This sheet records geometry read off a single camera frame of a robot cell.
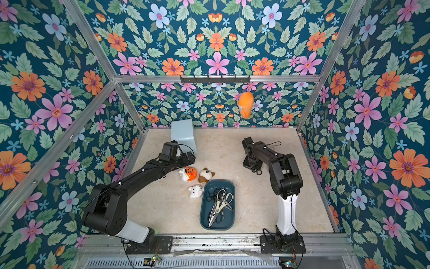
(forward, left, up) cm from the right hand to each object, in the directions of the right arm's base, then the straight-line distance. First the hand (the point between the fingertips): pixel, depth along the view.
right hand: (251, 167), depth 100 cm
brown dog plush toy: (-8, +27, +4) cm, 28 cm away
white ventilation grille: (-48, +31, 0) cm, 57 cm away
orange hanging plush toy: (+26, +4, +28) cm, 38 cm away
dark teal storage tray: (-30, +14, +1) cm, 33 cm away
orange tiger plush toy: (-9, +36, +6) cm, 38 cm away
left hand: (-2, +34, +12) cm, 37 cm away
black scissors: (-20, +14, +2) cm, 25 cm away
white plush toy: (-18, +31, +4) cm, 36 cm away
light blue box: (+11, +41, +18) cm, 46 cm away
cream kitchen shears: (-24, +18, +2) cm, 30 cm away
